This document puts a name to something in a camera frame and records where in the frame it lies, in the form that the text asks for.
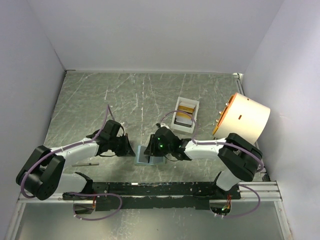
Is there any dark credit card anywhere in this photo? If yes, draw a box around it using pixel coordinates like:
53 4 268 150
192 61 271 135
137 145 150 165

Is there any gold card in tray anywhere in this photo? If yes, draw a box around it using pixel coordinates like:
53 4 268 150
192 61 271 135
177 105 195 115

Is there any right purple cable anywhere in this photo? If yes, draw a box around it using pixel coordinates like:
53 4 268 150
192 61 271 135
159 110 265 219

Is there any beige cylindrical drum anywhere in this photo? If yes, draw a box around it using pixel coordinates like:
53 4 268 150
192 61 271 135
212 92 271 145

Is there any white card tray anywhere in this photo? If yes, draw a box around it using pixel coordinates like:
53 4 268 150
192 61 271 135
170 96 200 134

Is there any green card holder wallet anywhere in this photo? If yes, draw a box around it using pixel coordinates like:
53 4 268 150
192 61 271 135
134 145 166 166

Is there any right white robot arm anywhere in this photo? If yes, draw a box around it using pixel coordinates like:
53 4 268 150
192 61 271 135
144 126 264 199

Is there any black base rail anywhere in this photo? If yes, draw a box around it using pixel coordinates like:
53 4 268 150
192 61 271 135
62 181 242 212

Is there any small metal rod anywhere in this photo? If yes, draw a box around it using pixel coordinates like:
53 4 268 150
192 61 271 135
71 162 100 167

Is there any aluminium extrusion frame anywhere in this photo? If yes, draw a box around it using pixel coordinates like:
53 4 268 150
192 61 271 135
5 181 285 240

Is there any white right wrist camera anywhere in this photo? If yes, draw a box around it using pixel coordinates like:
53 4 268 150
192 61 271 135
156 122 170 130

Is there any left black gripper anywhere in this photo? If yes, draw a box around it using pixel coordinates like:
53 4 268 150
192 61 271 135
109 133 136 157

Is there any purple cable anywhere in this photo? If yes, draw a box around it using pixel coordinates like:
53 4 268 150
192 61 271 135
159 110 265 219
20 104 124 221

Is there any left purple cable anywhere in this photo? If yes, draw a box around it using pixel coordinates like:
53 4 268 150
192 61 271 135
20 104 124 221

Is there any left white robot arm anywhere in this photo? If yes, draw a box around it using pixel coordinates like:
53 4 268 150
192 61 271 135
16 134 136 201

